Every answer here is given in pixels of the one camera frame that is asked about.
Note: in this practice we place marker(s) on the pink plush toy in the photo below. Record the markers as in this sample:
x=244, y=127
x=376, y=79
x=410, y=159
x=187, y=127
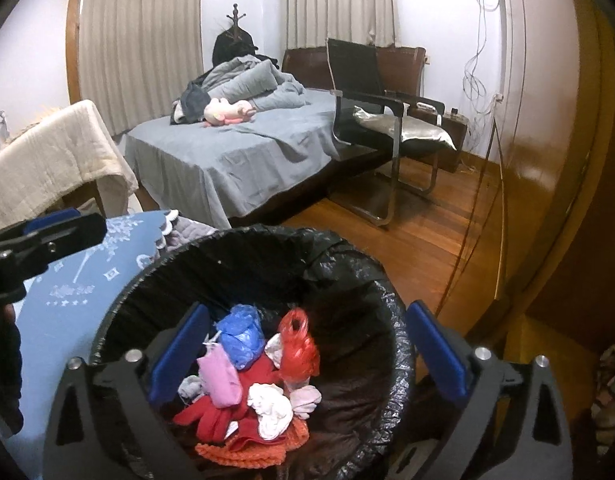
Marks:
x=222, y=112

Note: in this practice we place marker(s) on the black cantilever chair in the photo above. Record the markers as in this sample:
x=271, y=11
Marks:
x=352, y=67

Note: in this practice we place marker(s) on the dark wooden headboard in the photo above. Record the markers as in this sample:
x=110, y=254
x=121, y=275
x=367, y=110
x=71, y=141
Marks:
x=307, y=67

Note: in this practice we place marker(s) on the red plastic bag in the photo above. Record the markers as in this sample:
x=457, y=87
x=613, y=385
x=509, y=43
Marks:
x=300, y=350

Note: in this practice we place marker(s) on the wooden window frame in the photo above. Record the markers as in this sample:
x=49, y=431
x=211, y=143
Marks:
x=73, y=50

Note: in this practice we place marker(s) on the wooden wardrobe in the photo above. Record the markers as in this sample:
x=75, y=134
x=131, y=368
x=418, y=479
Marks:
x=562, y=135

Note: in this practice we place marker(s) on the dark wooden nightstand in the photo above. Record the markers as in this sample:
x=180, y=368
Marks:
x=457, y=140

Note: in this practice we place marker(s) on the wide beige curtain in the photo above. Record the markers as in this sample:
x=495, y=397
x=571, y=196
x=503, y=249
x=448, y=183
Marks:
x=142, y=50

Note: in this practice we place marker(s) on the pile of beige cloths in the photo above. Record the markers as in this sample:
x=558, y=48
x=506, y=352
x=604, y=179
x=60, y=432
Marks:
x=37, y=120

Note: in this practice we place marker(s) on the silver cushion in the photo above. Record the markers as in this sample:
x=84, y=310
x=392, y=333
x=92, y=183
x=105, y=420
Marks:
x=417, y=132

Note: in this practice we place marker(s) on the grey tissue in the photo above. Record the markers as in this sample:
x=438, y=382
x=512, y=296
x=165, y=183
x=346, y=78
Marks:
x=190, y=387

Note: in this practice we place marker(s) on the grey duvet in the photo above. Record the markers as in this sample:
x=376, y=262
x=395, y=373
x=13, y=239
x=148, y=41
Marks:
x=252, y=82

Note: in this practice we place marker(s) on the blue plastic bag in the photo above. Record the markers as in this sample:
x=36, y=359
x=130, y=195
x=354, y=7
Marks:
x=240, y=335

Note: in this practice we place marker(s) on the bed with grey sheet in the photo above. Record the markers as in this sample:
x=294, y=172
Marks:
x=227, y=160

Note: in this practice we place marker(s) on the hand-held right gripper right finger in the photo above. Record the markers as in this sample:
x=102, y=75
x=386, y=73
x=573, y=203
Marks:
x=437, y=355

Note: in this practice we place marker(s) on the blue printed tablecloth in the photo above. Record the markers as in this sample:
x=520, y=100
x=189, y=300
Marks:
x=62, y=310

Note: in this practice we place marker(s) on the white wall hook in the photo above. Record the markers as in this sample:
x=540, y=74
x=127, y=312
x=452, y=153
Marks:
x=3, y=122

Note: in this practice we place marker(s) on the black jacket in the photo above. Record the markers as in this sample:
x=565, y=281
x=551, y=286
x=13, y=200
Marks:
x=232, y=47

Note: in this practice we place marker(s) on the patterned bag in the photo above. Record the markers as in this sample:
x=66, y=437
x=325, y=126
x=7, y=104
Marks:
x=610, y=395

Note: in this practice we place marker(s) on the narrow beige curtain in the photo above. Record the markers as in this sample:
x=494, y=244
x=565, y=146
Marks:
x=342, y=0

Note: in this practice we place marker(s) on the grey quilted mat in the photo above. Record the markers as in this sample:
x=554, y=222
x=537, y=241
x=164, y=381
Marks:
x=192, y=232

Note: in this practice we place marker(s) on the red cloth glove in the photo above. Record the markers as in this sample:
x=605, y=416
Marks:
x=207, y=417

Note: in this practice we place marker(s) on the dark clothes pile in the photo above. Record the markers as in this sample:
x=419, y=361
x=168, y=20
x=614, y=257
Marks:
x=190, y=105

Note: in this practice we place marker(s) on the waste bin with black liner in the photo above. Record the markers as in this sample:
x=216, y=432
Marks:
x=347, y=310

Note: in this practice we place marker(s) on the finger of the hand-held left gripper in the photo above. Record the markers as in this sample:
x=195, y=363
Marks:
x=77, y=232
x=52, y=221

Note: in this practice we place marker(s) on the orange mesh net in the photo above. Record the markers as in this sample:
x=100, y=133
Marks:
x=257, y=455

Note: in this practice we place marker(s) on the white tissue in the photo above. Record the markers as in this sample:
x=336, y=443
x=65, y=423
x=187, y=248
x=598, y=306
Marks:
x=305, y=400
x=275, y=350
x=270, y=410

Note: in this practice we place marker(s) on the wooden coat rack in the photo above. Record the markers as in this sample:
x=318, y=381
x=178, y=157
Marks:
x=234, y=17

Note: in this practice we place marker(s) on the beige blanket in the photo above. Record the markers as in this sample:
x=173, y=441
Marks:
x=52, y=165

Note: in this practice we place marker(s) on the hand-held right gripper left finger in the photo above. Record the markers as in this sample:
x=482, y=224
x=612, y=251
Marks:
x=180, y=355

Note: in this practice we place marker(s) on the pink plastic pouch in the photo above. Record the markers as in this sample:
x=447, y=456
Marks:
x=220, y=375

